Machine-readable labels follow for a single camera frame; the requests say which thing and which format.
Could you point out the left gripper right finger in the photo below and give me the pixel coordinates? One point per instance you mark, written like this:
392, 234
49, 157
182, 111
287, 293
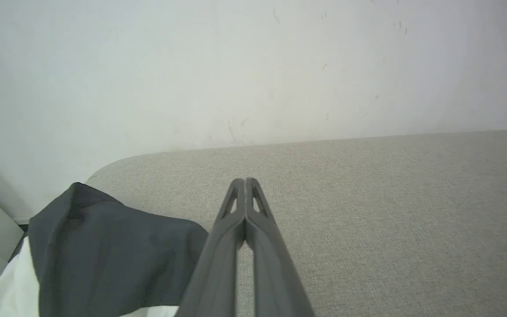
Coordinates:
275, 273

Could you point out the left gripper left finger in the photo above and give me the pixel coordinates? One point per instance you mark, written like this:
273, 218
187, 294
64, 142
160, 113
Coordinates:
218, 264

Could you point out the white and black shirt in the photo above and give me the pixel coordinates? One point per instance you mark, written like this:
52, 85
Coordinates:
104, 255

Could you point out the grey fabric sofa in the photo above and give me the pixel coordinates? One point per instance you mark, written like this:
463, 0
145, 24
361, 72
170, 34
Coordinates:
390, 220

